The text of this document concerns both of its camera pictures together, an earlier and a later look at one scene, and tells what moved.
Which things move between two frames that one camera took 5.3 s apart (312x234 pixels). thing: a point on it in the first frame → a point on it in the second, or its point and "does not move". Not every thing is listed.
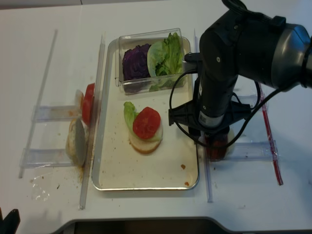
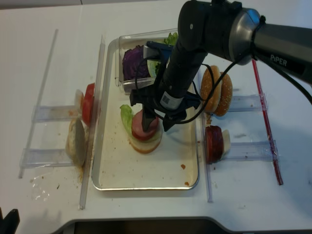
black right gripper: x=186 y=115 → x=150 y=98
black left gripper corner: x=9 y=224 does not move
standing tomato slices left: x=87 y=104 does not move
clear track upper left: x=57 y=113 does not move
